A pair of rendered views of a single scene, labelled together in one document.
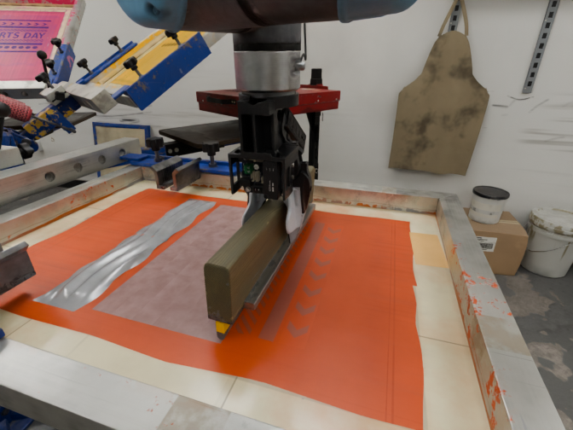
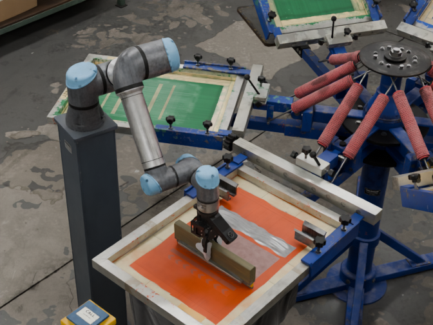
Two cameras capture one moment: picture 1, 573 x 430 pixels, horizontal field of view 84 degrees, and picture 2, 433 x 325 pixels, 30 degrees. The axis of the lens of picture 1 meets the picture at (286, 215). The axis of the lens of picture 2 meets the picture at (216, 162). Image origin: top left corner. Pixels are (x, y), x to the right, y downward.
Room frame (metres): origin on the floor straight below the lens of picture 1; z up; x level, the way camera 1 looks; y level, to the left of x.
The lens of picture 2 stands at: (1.23, -1.90, 2.94)
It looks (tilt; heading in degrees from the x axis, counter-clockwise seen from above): 36 degrees down; 113
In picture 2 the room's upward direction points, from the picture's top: 2 degrees clockwise
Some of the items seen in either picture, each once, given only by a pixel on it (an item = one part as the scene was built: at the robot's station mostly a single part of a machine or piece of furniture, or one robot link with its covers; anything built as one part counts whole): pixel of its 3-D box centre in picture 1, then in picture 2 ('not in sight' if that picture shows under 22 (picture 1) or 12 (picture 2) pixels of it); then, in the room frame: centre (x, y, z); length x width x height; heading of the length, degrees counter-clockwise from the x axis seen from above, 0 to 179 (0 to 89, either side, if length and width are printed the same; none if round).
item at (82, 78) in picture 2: not in sight; (84, 83); (-0.24, 0.30, 1.37); 0.13 x 0.12 x 0.14; 56
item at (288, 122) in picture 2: not in sight; (243, 121); (0.15, 0.98, 0.90); 1.24 x 0.06 x 0.06; 13
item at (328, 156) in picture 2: not in sight; (319, 166); (0.61, 0.65, 1.02); 0.17 x 0.06 x 0.05; 73
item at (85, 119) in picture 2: not in sight; (84, 109); (-0.24, 0.30, 1.25); 0.15 x 0.15 x 0.10
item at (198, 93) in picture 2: not in sight; (182, 84); (-0.13, 0.92, 1.05); 1.08 x 0.61 x 0.23; 13
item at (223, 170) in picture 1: (186, 173); (330, 246); (0.78, 0.26, 0.97); 0.30 x 0.05 x 0.07; 73
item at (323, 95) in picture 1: (272, 100); not in sight; (1.72, 0.07, 1.06); 0.61 x 0.46 x 0.12; 133
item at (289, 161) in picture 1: (268, 144); (206, 220); (0.39, 0.02, 1.14); 0.09 x 0.08 x 0.12; 163
